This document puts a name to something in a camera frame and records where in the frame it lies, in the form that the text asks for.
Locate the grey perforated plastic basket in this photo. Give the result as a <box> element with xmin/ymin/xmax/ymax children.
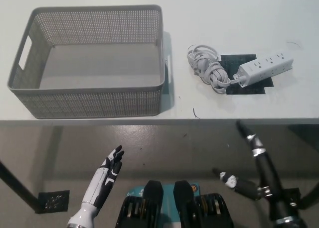
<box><xmin>6</xmin><ymin>4</ymin><xmax>172</xmax><ymax>120</ymax></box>

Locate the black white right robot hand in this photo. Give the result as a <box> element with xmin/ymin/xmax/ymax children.
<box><xmin>212</xmin><ymin>120</ymin><xmax>307</xmax><ymax>223</ymax></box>

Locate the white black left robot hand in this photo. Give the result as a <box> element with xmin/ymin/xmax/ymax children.
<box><xmin>81</xmin><ymin>145</ymin><xmax>125</xmax><ymax>209</ymax></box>

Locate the white power strip with cord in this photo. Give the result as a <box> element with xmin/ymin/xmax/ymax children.
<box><xmin>186</xmin><ymin>44</ymin><xmax>294</xmax><ymax>96</ymax></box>

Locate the black tape patch on table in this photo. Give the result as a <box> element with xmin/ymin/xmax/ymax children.
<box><xmin>219</xmin><ymin>54</ymin><xmax>274</xmax><ymax>96</ymax></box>

